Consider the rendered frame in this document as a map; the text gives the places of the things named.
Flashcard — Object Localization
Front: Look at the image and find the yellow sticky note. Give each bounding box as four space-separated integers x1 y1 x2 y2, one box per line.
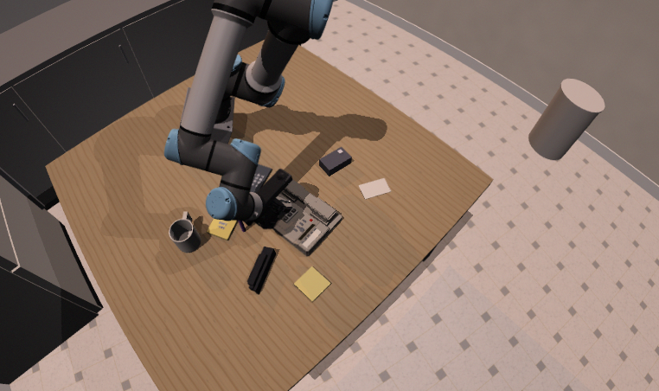
207 219 238 240

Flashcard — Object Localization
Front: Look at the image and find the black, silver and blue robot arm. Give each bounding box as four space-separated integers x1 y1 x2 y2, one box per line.
164 0 333 221

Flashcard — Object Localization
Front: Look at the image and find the yellow square sticky pad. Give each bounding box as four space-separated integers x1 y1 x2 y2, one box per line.
294 266 330 302

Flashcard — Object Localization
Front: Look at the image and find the beige desk phone body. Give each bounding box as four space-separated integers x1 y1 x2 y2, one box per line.
273 190 342 256

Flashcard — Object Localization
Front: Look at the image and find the white sheet of paper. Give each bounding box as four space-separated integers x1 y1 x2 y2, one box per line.
358 178 391 199

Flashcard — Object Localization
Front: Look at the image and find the grey mug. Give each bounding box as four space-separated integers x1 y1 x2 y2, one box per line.
169 211 201 253

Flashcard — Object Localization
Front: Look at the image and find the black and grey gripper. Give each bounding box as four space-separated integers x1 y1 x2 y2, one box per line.
243 194 293 229

